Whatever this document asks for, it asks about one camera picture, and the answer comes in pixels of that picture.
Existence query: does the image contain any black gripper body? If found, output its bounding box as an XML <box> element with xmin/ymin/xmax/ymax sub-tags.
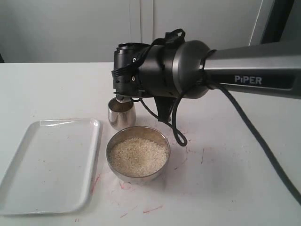
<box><xmin>111</xmin><ymin>42</ymin><xmax>154</xmax><ymax>97</ymax></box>

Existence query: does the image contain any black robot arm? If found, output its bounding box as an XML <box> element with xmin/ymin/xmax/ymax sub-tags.
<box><xmin>112</xmin><ymin>40</ymin><xmax>301</xmax><ymax>122</ymax></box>

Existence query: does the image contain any small steel cup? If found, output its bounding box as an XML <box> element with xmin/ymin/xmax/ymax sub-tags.
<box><xmin>108</xmin><ymin>98</ymin><xmax>136</xmax><ymax>130</ymax></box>

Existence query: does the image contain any steel bowl of rice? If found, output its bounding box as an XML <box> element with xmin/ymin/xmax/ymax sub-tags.
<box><xmin>106</xmin><ymin>126</ymin><xmax>171</xmax><ymax>184</ymax></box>

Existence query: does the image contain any white cabinet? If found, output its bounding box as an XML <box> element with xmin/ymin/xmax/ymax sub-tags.
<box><xmin>0</xmin><ymin>0</ymin><xmax>274</xmax><ymax>63</ymax></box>

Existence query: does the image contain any white rectangular tray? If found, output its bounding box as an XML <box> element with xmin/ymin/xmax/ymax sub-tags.
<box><xmin>0</xmin><ymin>119</ymin><xmax>103</xmax><ymax>216</ymax></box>

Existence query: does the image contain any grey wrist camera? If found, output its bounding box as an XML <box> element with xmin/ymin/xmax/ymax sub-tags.
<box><xmin>115</xmin><ymin>94</ymin><xmax>132</xmax><ymax>104</ymax></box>

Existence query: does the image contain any black camera cable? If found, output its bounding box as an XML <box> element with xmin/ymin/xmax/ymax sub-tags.
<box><xmin>111</xmin><ymin>28</ymin><xmax>301</xmax><ymax>203</ymax></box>

